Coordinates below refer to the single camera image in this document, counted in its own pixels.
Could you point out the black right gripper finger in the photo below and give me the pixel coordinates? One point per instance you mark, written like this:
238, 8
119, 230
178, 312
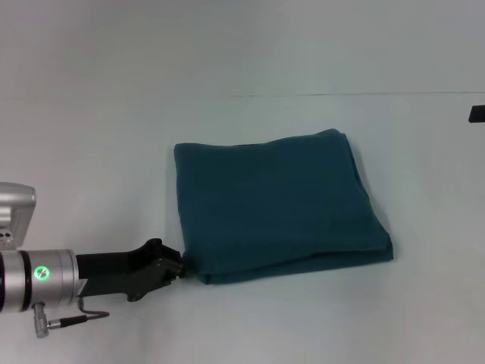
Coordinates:
477, 113

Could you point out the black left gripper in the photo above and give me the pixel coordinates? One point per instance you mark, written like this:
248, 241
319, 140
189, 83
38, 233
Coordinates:
121, 271

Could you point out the teal blue t-shirt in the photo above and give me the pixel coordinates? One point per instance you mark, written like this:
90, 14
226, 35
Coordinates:
280, 204

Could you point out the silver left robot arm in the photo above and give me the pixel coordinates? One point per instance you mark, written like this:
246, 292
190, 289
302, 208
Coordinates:
38, 278

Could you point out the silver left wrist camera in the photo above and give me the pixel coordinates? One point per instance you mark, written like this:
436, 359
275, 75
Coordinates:
17, 216

